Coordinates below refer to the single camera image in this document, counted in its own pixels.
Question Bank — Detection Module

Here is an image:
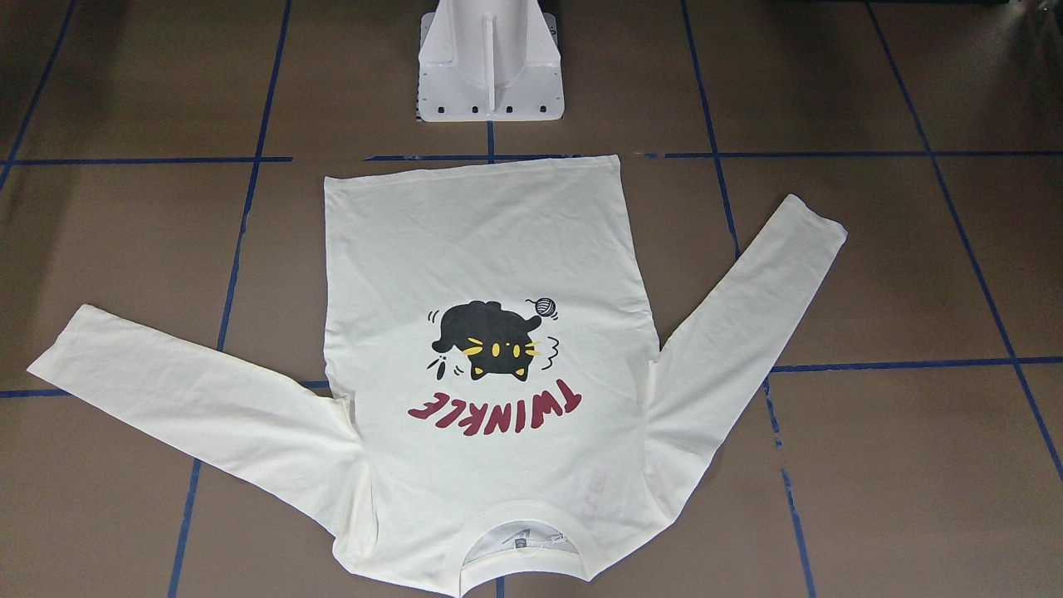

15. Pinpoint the cream long-sleeve cat shirt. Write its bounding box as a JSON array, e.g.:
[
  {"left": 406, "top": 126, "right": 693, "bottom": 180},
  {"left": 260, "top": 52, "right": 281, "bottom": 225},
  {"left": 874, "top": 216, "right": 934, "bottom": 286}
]
[{"left": 29, "top": 155, "right": 847, "bottom": 597}]

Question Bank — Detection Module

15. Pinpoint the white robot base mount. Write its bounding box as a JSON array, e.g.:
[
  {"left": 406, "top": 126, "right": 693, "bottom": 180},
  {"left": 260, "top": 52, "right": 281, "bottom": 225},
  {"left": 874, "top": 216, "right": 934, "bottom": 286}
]
[{"left": 415, "top": 1, "right": 566, "bottom": 124}]

